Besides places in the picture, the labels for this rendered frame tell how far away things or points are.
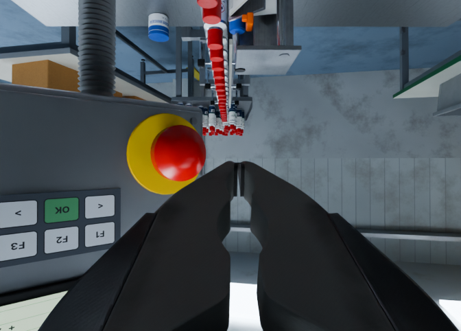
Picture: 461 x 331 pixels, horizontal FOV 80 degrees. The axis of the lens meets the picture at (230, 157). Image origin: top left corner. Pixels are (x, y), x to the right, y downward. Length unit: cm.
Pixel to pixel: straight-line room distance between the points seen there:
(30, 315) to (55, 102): 12
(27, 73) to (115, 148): 179
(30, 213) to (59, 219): 1
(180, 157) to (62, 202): 7
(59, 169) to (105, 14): 18
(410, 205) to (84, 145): 477
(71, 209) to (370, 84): 466
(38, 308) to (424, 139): 483
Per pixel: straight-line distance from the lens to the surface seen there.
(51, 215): 20
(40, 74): 190
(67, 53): 174
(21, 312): 21
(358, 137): 459
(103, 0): 33
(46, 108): 20
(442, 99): 241
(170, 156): 18
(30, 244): 20
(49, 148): 19
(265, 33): 57
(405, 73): 279
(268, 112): 451
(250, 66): 58
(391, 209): 478
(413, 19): 128
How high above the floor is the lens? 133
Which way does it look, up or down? 1 degrees down
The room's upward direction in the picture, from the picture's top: 180 degrees clockwise
